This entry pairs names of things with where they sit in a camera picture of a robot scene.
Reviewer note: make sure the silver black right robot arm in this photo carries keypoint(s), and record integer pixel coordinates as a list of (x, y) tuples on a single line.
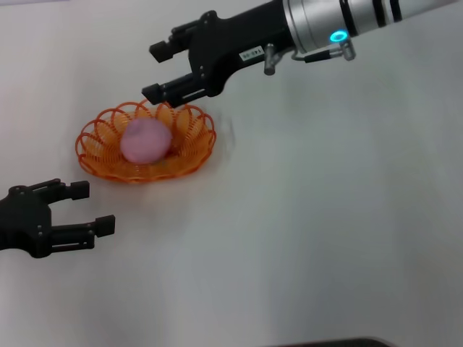
[(318, 21)]

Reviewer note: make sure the pink toy peach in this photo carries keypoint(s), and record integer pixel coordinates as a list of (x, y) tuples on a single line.
[(144, 142)]

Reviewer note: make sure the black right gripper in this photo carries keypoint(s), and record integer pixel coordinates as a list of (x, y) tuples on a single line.
[(231, 39)]

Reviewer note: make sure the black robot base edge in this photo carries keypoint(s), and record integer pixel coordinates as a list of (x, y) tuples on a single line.
[(336, 343)]

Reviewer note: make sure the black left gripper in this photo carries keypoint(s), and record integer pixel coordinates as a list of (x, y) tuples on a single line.
[(25, 220)]

